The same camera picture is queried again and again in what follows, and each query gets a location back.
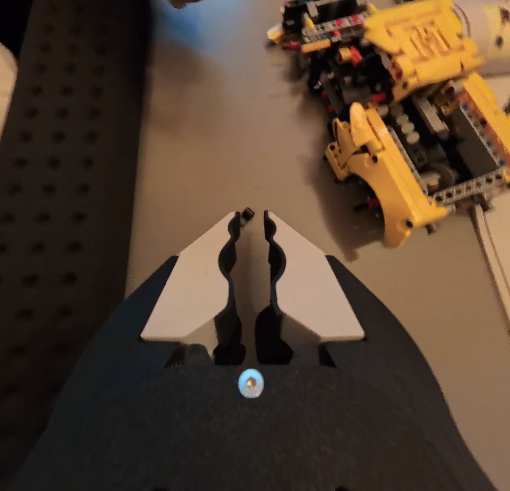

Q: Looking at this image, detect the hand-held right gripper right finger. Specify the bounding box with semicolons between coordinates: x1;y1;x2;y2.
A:
254;210;366;366

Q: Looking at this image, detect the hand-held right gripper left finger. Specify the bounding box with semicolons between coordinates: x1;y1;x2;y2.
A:
139;210;247;366

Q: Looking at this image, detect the yellow toy brick car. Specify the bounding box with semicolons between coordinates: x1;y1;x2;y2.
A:
266;0;510;249

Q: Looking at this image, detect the grey desk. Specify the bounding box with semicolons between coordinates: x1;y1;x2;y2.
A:
125;0;510;491

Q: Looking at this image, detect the black perforated mat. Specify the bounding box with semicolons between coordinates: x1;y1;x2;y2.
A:
0;0;152;460

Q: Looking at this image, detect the open instruction booklet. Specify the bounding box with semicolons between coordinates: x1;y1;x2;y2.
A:
390;0;510;334

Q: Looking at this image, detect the person's white shirt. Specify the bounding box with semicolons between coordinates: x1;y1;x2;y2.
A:
0;44;18;133

